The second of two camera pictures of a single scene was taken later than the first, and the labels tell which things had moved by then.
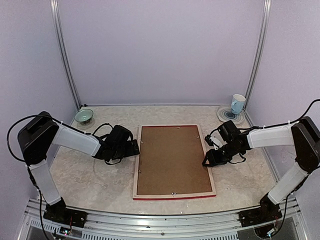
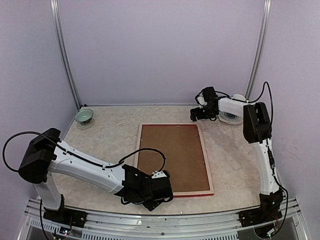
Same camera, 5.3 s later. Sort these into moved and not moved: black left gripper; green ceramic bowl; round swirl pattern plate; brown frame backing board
Moved: black left gripper
Not moved: round swirl pattern plate; brown frame backing board; green ceramic bowl
